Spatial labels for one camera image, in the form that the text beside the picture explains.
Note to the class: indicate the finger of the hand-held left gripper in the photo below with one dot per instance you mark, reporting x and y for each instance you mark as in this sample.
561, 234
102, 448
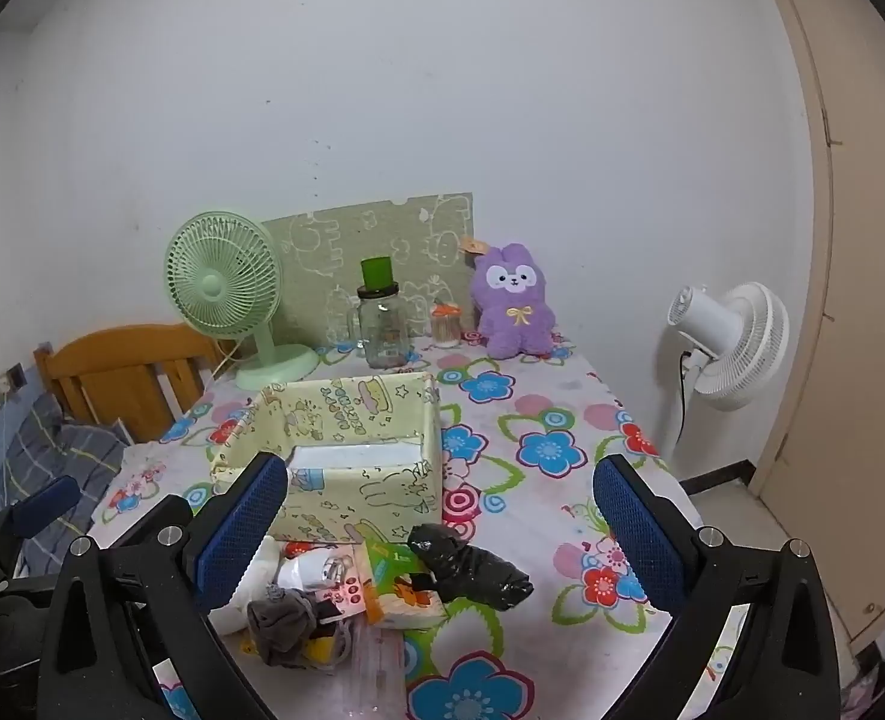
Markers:
52, 502
153, 514

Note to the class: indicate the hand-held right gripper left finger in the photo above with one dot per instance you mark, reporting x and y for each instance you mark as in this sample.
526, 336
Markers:
240, 532

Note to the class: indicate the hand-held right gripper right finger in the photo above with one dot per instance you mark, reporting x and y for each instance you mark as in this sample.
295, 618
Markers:
637, 532

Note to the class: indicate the white plastic packet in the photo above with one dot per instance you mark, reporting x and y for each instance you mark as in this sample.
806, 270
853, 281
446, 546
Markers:
307, 570

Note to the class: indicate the grey sock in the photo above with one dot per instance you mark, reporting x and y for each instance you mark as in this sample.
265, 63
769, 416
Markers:
285, 622

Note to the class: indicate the pink printed box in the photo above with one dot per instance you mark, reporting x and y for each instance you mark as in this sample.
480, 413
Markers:
352, 592

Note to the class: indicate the yellow sponge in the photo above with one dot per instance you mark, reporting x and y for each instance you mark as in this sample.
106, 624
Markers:
324, 650

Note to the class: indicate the yellow printed fabric storage box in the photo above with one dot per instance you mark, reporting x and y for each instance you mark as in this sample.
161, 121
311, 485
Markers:
382, 495

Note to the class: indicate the green orange tissue packet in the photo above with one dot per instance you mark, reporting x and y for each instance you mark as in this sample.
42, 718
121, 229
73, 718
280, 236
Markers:
397, 592

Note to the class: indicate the black plastic bag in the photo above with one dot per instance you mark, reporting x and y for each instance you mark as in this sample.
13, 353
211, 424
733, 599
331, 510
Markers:
472, 570

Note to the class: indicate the clear plastic box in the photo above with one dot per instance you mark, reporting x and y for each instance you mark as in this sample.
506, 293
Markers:
378, 675

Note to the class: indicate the grey plaid pillow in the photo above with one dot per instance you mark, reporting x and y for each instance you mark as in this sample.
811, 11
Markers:
52, 442

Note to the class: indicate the white standing fan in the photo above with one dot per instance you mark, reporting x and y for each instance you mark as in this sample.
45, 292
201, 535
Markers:
720, 330

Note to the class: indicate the green desk fan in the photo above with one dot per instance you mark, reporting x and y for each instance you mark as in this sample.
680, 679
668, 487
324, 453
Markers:
213, 285

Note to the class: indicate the glass jar mug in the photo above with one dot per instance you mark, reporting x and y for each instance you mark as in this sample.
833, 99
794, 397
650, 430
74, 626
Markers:
382, 330

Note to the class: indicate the purple plush bunny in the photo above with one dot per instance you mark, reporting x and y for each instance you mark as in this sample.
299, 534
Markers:
513, 315

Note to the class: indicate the cotton swab jar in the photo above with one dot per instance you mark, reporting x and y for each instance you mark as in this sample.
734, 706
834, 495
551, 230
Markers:
446, 330

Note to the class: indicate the green plastic cup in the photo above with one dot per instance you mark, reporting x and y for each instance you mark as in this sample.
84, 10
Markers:
377, 274

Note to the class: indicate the green printed board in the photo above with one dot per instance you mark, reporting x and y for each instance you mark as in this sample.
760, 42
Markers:
337, 240

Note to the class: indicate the beige door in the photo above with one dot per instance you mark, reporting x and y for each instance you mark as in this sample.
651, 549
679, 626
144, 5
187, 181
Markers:
862, 315

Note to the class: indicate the wall outlet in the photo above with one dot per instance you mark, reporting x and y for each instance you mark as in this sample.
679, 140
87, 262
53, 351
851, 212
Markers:
9, 380

